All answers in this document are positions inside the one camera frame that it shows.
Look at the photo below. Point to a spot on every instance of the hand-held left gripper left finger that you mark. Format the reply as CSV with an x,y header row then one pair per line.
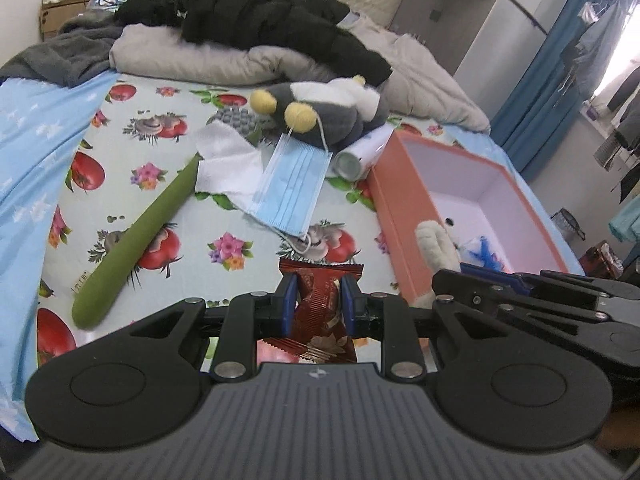
x,y
287,306

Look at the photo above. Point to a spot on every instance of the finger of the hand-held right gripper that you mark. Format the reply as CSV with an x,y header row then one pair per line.
x,y
450,282
500,277

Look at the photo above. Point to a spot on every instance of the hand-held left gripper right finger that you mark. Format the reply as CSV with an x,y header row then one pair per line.
x,y
348,306

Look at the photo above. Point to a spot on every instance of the red snack packet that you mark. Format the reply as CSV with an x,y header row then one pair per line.
x,y
320,290

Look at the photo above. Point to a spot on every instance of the pink cardboard box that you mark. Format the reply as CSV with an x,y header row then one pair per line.
x,y
400,200

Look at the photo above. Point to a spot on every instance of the blue packet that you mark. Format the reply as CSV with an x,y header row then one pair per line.
x,y
487,255

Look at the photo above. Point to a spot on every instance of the blue face mask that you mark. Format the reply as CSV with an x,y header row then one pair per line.
x,y
292,185

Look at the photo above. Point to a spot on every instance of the fruit print bed sheet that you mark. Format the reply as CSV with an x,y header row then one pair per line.
x,y
200,205

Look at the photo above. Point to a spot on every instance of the teal cloth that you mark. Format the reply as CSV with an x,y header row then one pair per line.
x,y
625,217

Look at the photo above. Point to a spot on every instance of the white spray can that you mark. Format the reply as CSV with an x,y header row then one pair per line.
x,y
360,152

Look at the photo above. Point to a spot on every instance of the white tissue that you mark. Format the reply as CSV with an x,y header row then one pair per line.
x,y
225,150

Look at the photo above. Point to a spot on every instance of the green plush cucumber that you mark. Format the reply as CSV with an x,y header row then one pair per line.
x,y
130,245

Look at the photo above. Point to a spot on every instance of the grey plush with yellow feet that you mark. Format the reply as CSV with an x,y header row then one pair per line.
x,y
340,115

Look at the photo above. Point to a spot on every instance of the blue curtain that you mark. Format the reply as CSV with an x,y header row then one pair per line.
x,y
545,85

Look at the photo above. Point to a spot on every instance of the hanging dark garment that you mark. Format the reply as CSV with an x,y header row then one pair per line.
x,y
625,87

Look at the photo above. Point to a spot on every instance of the hanging grey garment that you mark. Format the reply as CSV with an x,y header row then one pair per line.
x,y
595,50

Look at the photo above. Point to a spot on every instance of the grey comforter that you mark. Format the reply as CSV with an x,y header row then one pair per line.
x,y
200,60

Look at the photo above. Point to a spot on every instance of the white wardrobe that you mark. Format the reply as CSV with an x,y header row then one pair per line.
x,y
450,10

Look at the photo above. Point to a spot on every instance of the black clothes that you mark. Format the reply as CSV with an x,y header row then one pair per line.
x,y
280,20

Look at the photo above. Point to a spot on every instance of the light blue bed sheet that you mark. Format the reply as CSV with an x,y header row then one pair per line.
x,y
30,160

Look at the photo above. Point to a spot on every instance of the dark grey blanket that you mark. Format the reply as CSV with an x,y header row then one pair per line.
x,y
60,50

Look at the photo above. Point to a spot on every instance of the brown cardboard box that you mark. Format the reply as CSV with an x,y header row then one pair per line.
x,y
60,17

